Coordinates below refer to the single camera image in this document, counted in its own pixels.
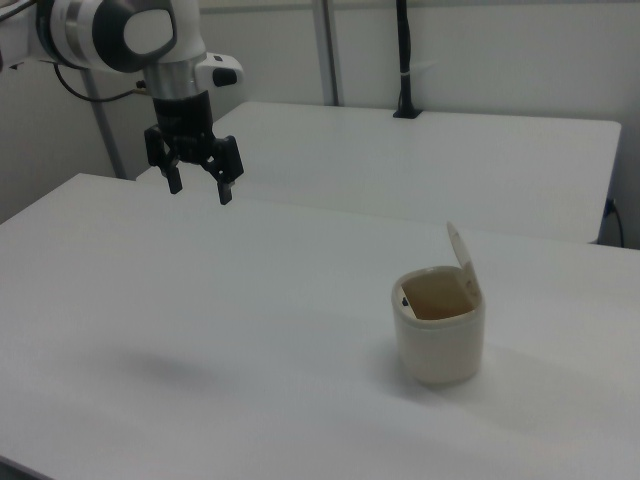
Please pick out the grey metal frame post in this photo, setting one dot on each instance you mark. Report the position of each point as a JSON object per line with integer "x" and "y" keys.
{"x": 327, "y": 50}
{"x": 106, "y": 135}

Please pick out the white zip tie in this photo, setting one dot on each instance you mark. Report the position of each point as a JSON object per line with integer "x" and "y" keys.
{"x": 411, "y": 74}

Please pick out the black pole with clamp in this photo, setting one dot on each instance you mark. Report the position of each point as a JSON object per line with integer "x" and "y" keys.
{"x": 406, "y": 55}

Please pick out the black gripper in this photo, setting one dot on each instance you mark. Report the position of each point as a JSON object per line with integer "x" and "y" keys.
{"x": 182, "y": 122}

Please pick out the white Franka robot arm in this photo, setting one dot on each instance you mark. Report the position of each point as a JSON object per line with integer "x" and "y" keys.
{"x": 90, "y": 37}

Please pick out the white table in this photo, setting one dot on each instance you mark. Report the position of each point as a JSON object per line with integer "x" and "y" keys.
{"x": 400, "y": 165}

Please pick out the beige trash bin with lid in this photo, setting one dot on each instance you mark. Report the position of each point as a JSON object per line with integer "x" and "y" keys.
{"x": 440, "y": 345}

